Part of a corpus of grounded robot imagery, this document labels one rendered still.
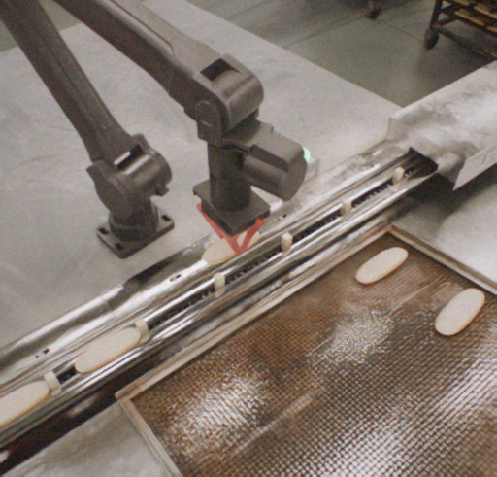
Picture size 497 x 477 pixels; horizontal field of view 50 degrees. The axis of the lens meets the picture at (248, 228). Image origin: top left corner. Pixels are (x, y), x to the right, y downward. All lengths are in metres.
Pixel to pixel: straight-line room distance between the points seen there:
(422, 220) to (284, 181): 0.47
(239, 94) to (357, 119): 0.67
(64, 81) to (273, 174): 0.36
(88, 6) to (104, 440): 0.52
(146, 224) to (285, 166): 0.38
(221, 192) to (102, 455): 0.35
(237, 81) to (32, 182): 0.62
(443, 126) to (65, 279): 0.75
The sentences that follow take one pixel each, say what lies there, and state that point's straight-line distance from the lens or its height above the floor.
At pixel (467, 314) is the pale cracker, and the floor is 0.93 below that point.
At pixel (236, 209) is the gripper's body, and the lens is 0.71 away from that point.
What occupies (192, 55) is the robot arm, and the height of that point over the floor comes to 1.22.
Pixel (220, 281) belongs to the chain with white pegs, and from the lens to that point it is 0.84.
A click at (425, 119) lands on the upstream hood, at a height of 0.92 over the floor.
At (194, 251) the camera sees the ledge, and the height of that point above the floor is 0.86.
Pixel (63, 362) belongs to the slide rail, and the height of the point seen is 0.85.
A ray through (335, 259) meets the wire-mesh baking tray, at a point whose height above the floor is 0.89.
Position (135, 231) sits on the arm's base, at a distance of 0.93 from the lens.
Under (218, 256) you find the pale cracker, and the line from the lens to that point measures 0.79.
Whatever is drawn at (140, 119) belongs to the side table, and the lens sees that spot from 1.25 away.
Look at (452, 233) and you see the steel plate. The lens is 1.03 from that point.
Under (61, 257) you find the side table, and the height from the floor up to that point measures 0.82.
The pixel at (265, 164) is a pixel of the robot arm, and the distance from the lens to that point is 0.63.
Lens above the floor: 1.52
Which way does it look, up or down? 46 degrees down
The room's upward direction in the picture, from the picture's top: straight up
